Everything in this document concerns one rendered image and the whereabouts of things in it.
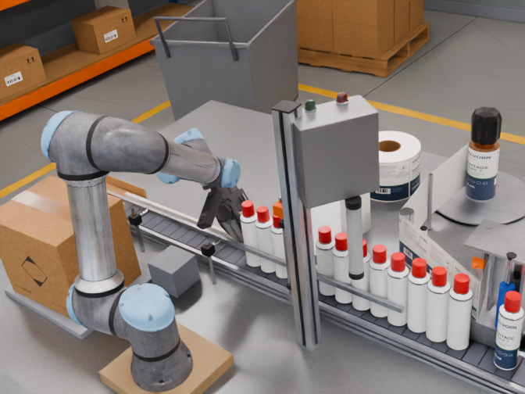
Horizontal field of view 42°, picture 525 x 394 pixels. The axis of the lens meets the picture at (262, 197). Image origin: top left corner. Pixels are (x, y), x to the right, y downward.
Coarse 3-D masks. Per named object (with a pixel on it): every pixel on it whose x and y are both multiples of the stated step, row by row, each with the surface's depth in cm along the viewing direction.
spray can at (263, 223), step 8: (264, 208) 182; (264, 216) 181; (256, 224) 183; (264, 224) 182; (272, 224) 183; (256, 232) 184; (264, 232) 183; (264, 240) 184; (264, 248) 186; (272, 248) 186; (264, 264) 189; (272, 264) 189; (264, 272) 191; (272, 272) 190
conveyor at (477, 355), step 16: (128, 208) 227; (144, 224) 218; (160, 224) 217; (176, 224) 216; (176, 240) 209; (192, 240) 208; (224, 256) 199; (240, 256) 199; (256, 272) 192; (336, 304) 177; (368, 320) 171; (384, 320) 171; (416, 336) 165; (448, 352) 160; (464, 352) 159; (480, 352) 159; (480, 368) 155; (496, 368) 155
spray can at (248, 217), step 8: (248, 200) 186; (248, 208) 183; (248, 216) 185; (256, 216) 186; (248, 224) 185; (248, 232) 187; (248, 240) 188; (256, 240) 189; (256, 248) 190; (248, 256) 192; (256, 256) 191; (248, 264) 194; (256, 264) 193
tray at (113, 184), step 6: (108, 180) 250; (114, 180) 248; (120, 180) 245; (108, 186) 250; (114, 186) 249; (120, 186) 247; (126, 186) 245; (132, 186) 242; (114, 192) 245; (120, 192) 245; (132, 192) 244; (138, 192) 241; (144, 192) 239; (144, 198) 240
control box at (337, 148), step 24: (360, 96) 143; (312, 120) 136; (336, 120) 135; (360, 120) 136; (312, 144) 135; (336, 144) 137; (360, 144) 139; (312, 168) 138; (336, 168) 140; (360, 168) 142; (312, 192) 141; (336, 192) 143; (360, 192) 145
